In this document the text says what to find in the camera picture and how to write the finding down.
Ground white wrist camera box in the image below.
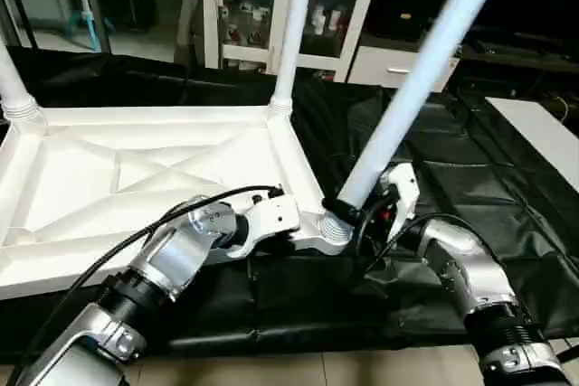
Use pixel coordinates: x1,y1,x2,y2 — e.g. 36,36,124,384
225,191,302,261
379,162,422,241

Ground white plastic table top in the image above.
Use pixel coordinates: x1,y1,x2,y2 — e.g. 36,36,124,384
0,100,356,302

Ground black work mat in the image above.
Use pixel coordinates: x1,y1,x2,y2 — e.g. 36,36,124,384
0,44,579,358

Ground white glass-door cabinet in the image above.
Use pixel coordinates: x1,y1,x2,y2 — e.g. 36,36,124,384
200,0,382,82

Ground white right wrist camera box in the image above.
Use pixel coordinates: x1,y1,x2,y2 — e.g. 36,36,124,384
379,162,422,241

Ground dark low sideboard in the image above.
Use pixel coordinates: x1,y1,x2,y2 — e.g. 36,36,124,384
452,20,579,102

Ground white plastic table leg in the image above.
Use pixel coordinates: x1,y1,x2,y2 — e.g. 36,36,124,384
269,0,318,117
0,37,45,126
320,0,516,243

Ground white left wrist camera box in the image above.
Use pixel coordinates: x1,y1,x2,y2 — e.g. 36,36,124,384
225,191,302,261

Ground blue floor stand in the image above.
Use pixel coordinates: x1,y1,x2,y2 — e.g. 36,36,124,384
64,0,115,52

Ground white drawer unit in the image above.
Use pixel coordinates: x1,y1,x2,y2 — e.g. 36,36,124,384
347,44,460,94

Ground white flat board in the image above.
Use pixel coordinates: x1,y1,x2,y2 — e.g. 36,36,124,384
486,96,579,191

